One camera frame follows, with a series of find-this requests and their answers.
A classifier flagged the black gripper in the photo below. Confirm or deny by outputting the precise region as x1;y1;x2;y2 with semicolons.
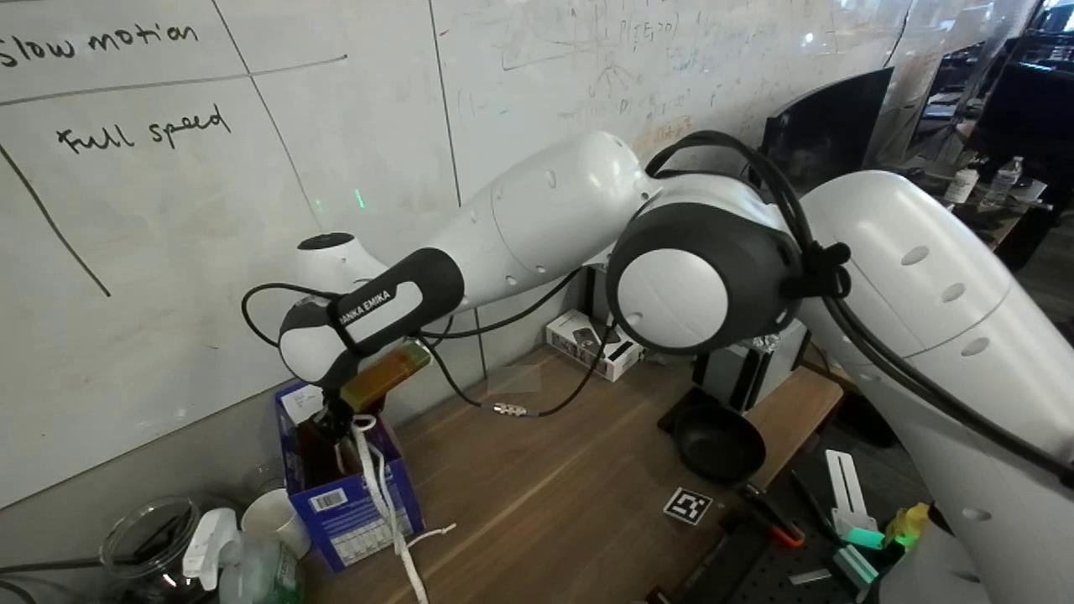
317;373;376;434

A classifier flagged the thin white rope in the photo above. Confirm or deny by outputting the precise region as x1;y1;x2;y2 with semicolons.
365;434;459;565

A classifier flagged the blue Oreo cardboard box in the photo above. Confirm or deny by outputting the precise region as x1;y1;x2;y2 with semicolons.
271;375;430;576

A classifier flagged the white product box black print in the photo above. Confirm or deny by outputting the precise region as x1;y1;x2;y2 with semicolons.
545;308;649;385

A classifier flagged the white paper cup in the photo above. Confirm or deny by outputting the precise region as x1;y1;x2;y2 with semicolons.
240;487;312;562

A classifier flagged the clear glass jar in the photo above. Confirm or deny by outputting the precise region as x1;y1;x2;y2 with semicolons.
99;498;206;595

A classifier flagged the black white AprilTag marker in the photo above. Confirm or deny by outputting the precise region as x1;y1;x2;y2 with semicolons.
663;482;719;531

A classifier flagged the black bowl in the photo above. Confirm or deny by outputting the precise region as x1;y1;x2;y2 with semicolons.
671;385;774;487

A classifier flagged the grey battery with foil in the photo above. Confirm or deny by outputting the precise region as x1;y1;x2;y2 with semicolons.
693;317;812;417

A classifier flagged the white plastic strip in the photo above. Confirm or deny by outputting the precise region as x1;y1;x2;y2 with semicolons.
824;448;884;538

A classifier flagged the black bulky object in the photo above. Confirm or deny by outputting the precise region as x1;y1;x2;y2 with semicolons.
832;390;901;449

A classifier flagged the teal plastic part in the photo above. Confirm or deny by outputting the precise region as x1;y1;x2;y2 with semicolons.
832;524;901;590

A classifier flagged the yellow green plastic part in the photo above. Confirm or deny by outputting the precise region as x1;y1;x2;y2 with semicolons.
884;499;941;555

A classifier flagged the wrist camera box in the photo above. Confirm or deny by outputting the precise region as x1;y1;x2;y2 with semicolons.
335;344;436;414

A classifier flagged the black tool orange handle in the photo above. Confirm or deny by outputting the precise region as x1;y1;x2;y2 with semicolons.
734;481;810;555

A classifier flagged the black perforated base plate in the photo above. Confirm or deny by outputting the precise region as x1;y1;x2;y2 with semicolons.
670;431;954;604

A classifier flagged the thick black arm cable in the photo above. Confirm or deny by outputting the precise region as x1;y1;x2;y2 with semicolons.
645;127;1074;489

